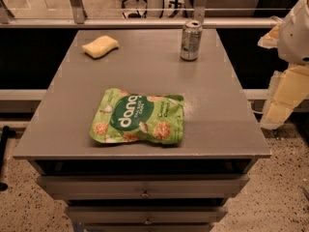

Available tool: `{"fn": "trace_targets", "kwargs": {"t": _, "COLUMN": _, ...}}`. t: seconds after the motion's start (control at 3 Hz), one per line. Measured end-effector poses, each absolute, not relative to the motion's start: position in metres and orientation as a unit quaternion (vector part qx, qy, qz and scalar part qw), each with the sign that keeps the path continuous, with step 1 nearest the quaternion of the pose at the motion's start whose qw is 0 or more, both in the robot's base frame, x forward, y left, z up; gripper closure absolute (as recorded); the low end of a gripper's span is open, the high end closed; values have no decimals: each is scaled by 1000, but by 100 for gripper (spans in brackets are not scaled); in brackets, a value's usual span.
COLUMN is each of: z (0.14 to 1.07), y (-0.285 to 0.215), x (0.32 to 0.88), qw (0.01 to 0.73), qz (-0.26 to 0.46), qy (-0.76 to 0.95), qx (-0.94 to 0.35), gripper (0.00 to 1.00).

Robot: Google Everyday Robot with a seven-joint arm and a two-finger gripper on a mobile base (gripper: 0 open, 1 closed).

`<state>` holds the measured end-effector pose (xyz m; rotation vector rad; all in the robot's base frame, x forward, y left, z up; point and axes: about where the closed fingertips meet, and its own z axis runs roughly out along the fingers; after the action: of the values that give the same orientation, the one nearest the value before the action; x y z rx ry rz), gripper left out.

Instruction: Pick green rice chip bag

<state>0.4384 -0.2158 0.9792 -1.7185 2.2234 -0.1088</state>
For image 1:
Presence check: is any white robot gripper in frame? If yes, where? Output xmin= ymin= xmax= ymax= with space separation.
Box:
xmin=258 ymin=0 xmax=309 ymax=130

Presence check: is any black pole at left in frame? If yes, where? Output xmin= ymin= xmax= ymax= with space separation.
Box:
xmin=0 ymin=126 xmax=10 ymax=191

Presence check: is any upper grey drawer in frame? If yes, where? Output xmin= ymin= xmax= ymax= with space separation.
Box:
xmin=38 ymin=175 xmax=249 ymax=200

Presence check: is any green rice chip bag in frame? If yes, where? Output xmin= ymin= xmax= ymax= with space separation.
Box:
xmin=90 ymin=88 xmax=184 ymax=144

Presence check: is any grey drawer cabinet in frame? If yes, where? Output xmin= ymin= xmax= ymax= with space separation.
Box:
xmin=14 ymin=29 xmax=270 ymax=232

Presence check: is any lower grey drawer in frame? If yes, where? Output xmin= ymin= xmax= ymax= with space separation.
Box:
xmin=67 ymin=206 xmax=227 ymax=225

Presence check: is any grey drawer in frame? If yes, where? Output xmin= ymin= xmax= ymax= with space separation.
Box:
xmin=67 ymin=206 xmax=227 ymax=225
xmin=38 ymin=175 xmax=249 ymax=200

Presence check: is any green white soda can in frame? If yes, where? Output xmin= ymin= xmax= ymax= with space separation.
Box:
xmin=180 ymin=19 xmax=203 ymax=61

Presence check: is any grey metal railing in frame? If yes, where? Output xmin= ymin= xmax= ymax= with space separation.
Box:
xmin=1 ymin=0 xmax=296 ymax=29

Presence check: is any yellow sponge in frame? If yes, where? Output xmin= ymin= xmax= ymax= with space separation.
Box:
xmin=82 ymin=36 xmax=119 ymax=59

